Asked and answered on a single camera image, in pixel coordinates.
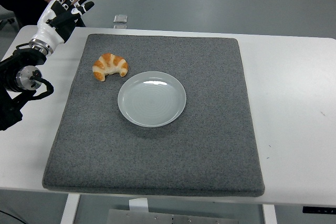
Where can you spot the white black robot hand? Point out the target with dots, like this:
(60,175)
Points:
(48,33)

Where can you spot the orange croissant bread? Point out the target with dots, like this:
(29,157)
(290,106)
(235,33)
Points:
(107,62)

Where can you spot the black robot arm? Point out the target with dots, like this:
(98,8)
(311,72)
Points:
(15,77)

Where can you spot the pale grey round plate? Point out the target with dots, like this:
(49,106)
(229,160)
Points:
(152,100)

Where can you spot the metal floor socket cover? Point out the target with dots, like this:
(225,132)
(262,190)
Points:
(120,18)

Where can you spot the grey felt mat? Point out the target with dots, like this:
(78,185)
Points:
(157,155)

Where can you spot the white table leg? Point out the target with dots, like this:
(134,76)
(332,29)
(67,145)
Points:
(69,209)
(269,214)

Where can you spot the white paper label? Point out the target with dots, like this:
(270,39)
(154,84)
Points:
(138,204)

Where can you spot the black table control panel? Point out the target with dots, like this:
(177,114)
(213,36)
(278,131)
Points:
(319,209)

